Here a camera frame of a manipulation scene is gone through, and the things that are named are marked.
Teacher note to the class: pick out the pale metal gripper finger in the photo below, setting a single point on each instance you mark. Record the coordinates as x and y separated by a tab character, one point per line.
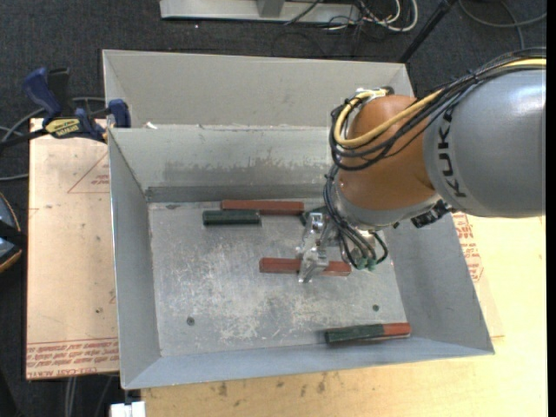
306	267
321	264

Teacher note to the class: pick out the red-brown block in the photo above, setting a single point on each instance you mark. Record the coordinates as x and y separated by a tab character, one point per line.
278	265
265	207
396	329

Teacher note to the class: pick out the dark green flat block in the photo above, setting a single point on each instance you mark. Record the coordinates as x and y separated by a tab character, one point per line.
354	334
230	217
303	218

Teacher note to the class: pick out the grey metal bin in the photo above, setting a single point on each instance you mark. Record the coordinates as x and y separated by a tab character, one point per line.
226	285

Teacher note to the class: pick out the brown cardboard board, red print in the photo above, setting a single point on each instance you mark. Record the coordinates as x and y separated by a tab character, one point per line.
69	250

